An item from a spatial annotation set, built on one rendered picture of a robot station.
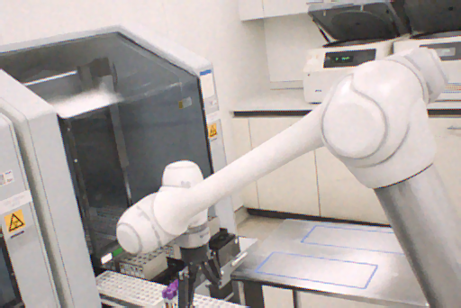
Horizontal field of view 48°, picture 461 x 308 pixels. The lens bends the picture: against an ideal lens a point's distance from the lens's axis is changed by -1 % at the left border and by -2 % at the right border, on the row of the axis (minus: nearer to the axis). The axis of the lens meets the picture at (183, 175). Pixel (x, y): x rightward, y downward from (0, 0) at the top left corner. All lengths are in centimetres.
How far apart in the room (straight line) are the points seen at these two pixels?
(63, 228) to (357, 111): 93
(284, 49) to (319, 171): 114
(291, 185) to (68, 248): 263
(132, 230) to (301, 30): 336
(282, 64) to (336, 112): 364
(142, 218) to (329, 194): 278
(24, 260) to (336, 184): 270
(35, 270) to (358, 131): 94
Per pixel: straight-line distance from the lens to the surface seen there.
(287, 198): 395
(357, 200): 372
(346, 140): 77
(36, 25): 279
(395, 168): 82
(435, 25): 383
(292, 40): 434
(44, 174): 140
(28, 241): 140
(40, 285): 145
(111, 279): 168
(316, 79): 360
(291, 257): 173
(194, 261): 133
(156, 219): 110
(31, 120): 138
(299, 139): 106
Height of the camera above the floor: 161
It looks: 17 degrees down
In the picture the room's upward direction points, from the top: 10 degrees counter-clockwise
